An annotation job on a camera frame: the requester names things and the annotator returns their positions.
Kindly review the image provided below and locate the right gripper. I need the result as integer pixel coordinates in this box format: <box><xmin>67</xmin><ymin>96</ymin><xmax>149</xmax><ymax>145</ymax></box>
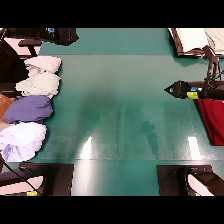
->
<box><xmin>169</xmin><ymin>79</ymin><xmax>201</xmax><ymax>101</ymax></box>

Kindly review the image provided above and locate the pink garment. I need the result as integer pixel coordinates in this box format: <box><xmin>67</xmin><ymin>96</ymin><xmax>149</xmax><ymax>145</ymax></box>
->
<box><xmin>23</xmin><ymin>55</ymin><xmax>63</xmax><ymax>78</ymax></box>

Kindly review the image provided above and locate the pale grey garment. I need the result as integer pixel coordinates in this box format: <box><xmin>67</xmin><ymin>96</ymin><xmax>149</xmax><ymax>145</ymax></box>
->
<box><xmin>203</xmin><ymin>27</ymin><xmax>224</xmax><ymax>57</ymax></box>

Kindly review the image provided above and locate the black cable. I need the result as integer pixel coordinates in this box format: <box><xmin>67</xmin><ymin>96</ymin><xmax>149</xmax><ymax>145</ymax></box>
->
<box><xmin>0</xmin><ymin>157</ymin><xmax>44</xmax><ymax>196</ymax></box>

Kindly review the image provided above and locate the purple garment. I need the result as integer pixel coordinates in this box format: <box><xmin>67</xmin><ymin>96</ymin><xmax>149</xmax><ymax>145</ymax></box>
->
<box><xmin>3</xmin><ymin>94</ymin><xmax>55</xmax><ymax>125</ymax></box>

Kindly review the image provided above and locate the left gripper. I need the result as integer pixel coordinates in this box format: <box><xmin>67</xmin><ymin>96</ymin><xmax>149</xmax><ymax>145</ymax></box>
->
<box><xmin>47</xmin><ymin>27</ymin><xmax>80</xmax><ymax>47</ymax></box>

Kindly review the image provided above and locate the red garment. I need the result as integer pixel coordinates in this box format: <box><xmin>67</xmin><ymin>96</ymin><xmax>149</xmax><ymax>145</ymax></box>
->
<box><xmin>194</xmin><ymin>98</ymin><xmax>224</xmax><ymax>147</ymax></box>

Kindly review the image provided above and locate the white garment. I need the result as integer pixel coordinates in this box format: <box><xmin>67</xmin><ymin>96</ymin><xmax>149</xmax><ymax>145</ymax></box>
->
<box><xmin>174</xmin><ymin>27</ymin><xmax>210</xmax><ymax>54</ymax></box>

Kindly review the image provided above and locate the pale lilac garment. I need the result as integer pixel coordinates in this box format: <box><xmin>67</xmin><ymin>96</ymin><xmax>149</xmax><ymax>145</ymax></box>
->
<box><xmin>0</xmin><ymin>121</ymin><xmax>48</xmax><ymax>163</ymax></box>

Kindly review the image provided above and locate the cream garment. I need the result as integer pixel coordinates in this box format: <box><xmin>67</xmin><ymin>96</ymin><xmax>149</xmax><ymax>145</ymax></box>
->
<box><xmin>15</xmin><ymin>71</ymin><xmax>62</xmax><ymax>100</ymax></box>

